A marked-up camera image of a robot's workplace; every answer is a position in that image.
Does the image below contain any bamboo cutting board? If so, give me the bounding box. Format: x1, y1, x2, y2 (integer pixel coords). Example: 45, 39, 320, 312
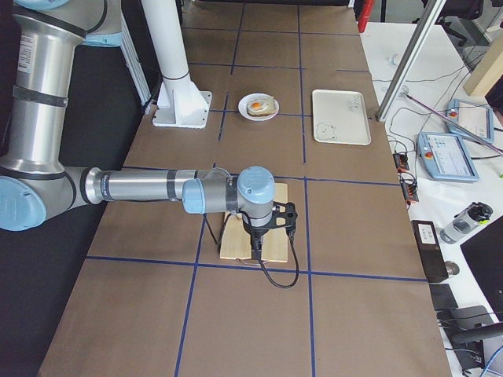
219, 183, 289, 263

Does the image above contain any near orange connector board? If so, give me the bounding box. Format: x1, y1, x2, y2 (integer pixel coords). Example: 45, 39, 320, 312
399, 177, 419, 205

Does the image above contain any bottom bread slice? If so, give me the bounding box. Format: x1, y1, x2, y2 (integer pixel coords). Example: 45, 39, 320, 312
247, 97, 276, 117

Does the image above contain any aluminium frame post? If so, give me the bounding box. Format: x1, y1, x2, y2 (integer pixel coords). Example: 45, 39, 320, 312
376, 0, 446, 123

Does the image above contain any black monitor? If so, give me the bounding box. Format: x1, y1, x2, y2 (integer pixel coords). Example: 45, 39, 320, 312
461, 219, 502, 319

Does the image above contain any white mounting pole with base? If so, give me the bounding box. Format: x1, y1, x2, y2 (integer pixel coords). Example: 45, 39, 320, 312
141, 0, 212, 129

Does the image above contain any reacher grabber stick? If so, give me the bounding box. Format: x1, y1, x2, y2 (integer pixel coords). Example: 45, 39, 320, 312
402, 90, 503, 154

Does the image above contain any orange connector board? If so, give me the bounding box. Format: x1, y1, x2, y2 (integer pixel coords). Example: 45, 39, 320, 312
392, 152, 409, 173
399, 177, 419, 205

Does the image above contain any far orange connector board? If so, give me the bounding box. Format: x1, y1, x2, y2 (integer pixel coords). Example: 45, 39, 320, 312
392, 152, 409, 173

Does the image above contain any near blue teach pendant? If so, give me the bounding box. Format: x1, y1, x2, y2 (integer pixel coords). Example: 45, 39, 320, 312
417, 132, 479, 183

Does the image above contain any grey water bottle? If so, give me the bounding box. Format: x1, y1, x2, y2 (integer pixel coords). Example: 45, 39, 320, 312
439, 202, 493, 244

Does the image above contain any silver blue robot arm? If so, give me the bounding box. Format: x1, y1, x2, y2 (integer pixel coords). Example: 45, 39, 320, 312
1, 1, 279, 260

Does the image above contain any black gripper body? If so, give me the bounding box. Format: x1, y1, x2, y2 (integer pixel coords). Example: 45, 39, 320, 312
243, 222, 269, 240

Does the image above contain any cream bear tray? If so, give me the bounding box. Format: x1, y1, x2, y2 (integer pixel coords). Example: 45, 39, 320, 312
311, 89, 371, 146

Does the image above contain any far blue teach pendant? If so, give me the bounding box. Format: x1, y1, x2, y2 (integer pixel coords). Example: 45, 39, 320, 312
446, 99, 494, 143

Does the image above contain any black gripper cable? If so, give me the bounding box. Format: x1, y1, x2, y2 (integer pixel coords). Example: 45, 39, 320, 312
207, 203, 300, 290

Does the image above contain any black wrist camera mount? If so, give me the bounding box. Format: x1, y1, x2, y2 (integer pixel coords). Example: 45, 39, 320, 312
265, 201, 298, 238

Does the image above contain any black box with label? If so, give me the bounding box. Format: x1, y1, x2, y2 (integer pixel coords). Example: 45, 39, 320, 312
411, 220, 448, 283

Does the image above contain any fried egg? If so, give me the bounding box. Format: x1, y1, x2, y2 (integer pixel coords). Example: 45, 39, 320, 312
247, 98, 270, 114

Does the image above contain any blue teach pendant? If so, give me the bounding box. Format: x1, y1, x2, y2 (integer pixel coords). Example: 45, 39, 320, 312
446, 99, 494, 143
417, 132, 479, 183

